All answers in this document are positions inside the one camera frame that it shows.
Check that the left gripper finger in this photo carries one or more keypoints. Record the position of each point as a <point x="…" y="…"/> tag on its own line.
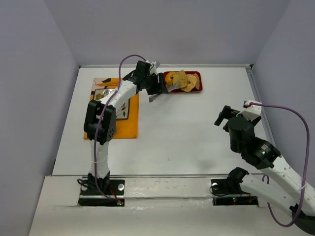
<point x="173" y="86"/>
<point x="153" y="97"/>

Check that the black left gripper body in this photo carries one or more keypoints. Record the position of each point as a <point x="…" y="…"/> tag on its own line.
<point x="161" y="84"/>

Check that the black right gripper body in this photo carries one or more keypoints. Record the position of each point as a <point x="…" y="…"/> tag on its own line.
<point x="225" y="112"/>

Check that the brown bread slice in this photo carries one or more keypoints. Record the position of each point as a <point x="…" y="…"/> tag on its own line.
<point x="179" y="79"/>

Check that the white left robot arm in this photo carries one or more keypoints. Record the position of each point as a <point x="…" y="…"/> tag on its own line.
<point x="100" y="172"/>

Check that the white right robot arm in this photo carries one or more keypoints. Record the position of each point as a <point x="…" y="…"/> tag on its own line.
<point x="281" y="186"/>

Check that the small bread piece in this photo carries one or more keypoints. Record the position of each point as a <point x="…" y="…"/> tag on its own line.
<point x="197" y="85"/>

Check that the orange glazed donut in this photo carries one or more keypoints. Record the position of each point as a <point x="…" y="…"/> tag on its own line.
<point x="169" y="77"/>

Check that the red tray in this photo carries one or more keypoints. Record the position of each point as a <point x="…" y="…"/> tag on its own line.
<point x="196" y="89"/>

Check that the wooden spoon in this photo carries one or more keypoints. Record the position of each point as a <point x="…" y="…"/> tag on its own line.
<point x="110" y="82"/>

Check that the floral square plate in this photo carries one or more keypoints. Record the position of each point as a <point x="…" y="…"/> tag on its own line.
<point x="100" y="94"/>

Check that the orange placemat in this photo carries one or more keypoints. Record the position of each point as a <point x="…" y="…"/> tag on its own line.
<point x="131" y="123"/>

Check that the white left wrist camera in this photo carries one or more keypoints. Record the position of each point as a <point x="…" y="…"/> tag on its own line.
<point x="153" y="66"/>

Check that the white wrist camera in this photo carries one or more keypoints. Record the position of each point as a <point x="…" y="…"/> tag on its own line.
<point x="252" y="110"/>
<point x="153" y="66"/>

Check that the pale ring bread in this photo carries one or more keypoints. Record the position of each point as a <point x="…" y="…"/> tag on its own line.
<point x="191" y="82"/>

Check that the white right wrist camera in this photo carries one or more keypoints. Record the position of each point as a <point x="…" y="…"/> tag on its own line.
<point x="252" y="110"/>

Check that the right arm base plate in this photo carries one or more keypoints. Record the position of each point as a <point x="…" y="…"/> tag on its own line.
<point x="228" y="193"/>

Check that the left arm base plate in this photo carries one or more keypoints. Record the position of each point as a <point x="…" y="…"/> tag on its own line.
<point x="90" y="196"/>

